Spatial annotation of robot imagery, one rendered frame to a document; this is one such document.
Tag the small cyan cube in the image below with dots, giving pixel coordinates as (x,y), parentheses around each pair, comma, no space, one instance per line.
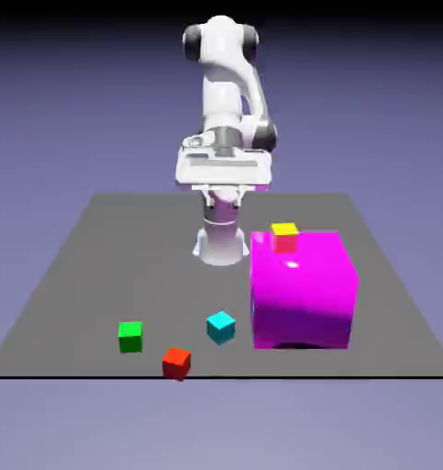
(221,326)

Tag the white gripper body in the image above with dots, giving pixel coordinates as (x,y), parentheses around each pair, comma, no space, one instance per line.
(223,170)

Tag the small red cube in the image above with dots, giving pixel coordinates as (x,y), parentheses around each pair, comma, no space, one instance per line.
(176,363)

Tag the small yellow cube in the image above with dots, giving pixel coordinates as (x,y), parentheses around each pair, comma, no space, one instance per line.
(285,237)

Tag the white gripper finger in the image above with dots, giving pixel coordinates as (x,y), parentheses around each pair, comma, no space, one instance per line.
(208,197)
(238,198)

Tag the large magenta box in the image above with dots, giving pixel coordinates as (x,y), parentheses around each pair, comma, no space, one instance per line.
(301,290)

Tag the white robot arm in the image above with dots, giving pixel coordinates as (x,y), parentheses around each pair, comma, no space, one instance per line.
(221,73)

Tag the small green cube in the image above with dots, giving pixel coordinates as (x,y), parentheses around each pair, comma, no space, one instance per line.
(130,336)

